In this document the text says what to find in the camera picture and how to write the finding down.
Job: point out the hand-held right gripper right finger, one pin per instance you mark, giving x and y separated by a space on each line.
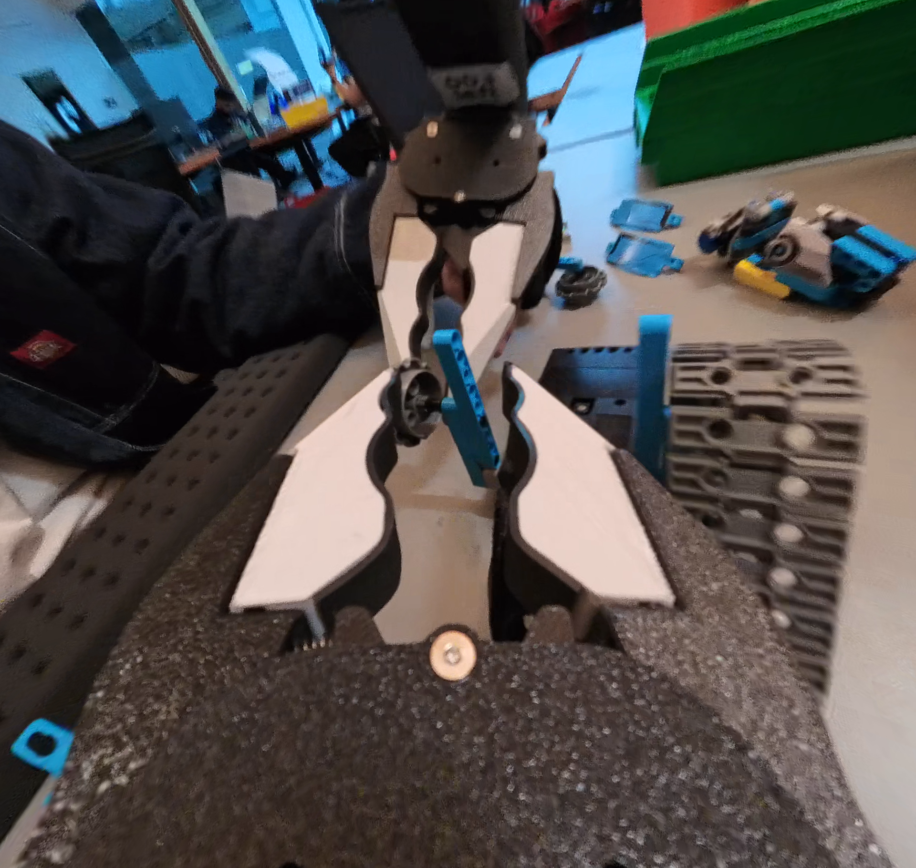
594 517

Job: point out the short blue toy beam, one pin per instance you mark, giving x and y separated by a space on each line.
465 410

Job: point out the black dimpled pad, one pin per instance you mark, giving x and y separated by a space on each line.
143 510

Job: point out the person's denim jacket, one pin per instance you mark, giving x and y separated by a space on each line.
71 295

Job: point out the blue toy panel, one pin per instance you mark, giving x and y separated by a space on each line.
644 215
640 256

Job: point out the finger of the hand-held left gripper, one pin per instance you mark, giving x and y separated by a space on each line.
497 281
401 274

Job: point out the black motor battery block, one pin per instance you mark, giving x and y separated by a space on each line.
758 467

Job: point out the person's left hand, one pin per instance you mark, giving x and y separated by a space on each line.
454 282

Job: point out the black toy sprocket wheel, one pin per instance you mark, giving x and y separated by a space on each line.
411 403

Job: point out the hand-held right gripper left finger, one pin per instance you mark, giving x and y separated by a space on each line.
322 517

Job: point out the blue brick separator tool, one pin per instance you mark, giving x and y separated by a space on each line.
61 735

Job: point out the green storage bin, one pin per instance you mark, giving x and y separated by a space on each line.
773 95

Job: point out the person's left forearm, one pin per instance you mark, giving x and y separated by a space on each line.
272 274

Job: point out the small black toy wheel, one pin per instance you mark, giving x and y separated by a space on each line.
581 287

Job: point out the small blue white toy robot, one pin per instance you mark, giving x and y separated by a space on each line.
823 259

